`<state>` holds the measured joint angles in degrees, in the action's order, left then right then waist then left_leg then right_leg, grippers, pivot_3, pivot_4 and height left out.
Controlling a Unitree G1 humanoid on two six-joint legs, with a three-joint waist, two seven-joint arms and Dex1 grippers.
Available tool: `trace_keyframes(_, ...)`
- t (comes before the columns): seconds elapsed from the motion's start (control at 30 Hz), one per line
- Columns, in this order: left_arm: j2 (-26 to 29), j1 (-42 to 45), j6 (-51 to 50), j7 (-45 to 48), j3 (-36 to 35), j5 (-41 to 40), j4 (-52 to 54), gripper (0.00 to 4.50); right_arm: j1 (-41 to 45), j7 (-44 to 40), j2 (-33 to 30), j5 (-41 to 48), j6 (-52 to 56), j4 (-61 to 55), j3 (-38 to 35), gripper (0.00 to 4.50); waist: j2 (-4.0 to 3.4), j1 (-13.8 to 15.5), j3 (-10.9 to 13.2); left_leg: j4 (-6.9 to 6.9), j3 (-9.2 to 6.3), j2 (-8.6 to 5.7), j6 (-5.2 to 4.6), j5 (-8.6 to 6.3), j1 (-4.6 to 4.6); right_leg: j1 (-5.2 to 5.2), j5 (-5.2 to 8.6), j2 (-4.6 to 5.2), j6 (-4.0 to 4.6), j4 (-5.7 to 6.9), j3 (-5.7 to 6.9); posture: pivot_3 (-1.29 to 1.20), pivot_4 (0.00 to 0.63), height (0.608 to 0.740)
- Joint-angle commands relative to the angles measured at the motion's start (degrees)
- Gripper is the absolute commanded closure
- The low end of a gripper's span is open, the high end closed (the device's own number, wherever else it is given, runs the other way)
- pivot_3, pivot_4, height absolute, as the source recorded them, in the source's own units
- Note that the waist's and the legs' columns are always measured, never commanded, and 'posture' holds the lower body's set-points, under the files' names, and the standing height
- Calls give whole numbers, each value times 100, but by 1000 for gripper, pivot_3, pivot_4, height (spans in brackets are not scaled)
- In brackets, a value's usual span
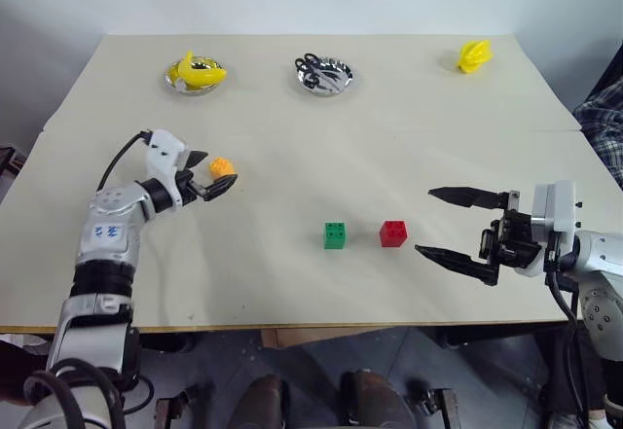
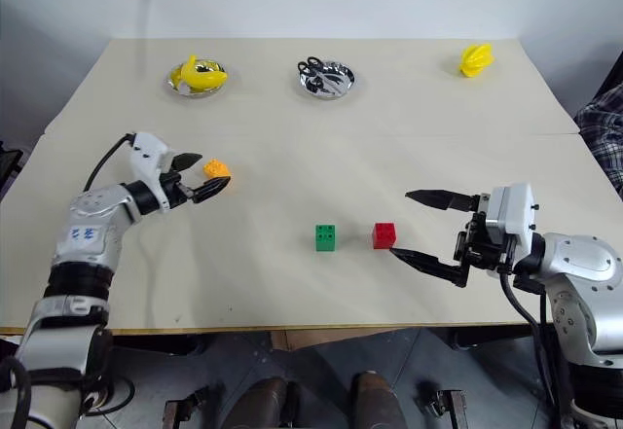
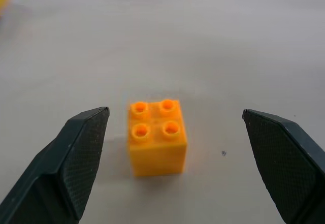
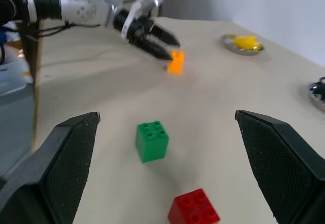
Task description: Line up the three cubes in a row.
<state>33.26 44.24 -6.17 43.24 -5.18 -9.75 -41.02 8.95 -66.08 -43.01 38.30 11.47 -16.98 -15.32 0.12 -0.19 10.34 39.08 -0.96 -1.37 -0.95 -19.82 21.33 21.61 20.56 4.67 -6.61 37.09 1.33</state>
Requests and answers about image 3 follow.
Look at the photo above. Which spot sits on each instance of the orange studded building block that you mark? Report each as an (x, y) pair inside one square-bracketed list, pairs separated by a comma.
[(157, 145)]

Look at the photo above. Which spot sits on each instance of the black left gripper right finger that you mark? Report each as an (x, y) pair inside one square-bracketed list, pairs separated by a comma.
[(287, 163)]

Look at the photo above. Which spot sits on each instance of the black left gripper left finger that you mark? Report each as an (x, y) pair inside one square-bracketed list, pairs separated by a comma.
[(50, 168)]

